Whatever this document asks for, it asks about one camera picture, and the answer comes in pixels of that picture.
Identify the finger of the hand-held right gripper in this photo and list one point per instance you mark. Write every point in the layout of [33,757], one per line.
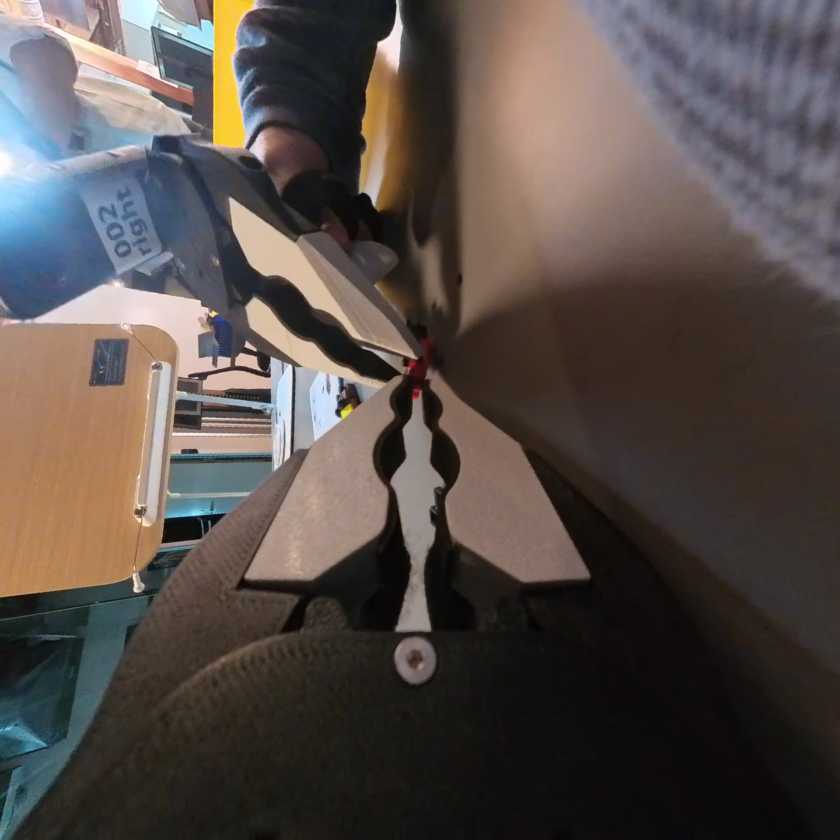
[282,341]
[308,275]

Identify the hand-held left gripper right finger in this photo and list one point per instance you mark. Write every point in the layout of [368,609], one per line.
[505,518]

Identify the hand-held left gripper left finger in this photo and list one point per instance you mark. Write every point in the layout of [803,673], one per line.
[321,512]

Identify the thin red black lego piece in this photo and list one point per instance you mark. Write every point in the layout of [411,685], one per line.
[415,371]

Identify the person's right forearm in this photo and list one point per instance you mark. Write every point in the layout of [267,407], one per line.
[302,65]

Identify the person's right hand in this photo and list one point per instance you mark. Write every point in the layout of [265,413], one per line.
[292,154]

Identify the metal storage shelves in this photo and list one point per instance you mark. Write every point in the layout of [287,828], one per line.
[223,430]

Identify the black monitor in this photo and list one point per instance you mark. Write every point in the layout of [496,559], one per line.
[184,62]

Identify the yellow box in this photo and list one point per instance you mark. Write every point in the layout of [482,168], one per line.
[226,98]

